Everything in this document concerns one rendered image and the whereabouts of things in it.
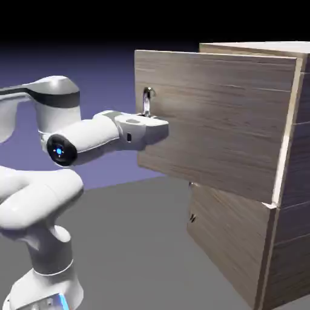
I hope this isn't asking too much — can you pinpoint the light wood cabinet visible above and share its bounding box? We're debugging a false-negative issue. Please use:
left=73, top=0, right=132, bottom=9
left=186, top=41, right=310, bottom=310

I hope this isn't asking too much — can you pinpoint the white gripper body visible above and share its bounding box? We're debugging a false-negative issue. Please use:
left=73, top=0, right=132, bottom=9
left=137, top=114, right=170, bottom=152

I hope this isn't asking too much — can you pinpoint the narrow light wood door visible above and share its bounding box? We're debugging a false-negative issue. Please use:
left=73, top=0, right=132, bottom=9
left=186, top=181, right=278, bottom=310

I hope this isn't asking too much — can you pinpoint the wide light wood door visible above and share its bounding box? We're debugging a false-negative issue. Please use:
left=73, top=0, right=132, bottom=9
left=133, top=49, right=303, bottom=206

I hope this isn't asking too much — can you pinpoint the curved silver door handle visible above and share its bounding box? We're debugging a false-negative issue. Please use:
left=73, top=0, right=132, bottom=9
left=142, top=86, right=156, bottom=119

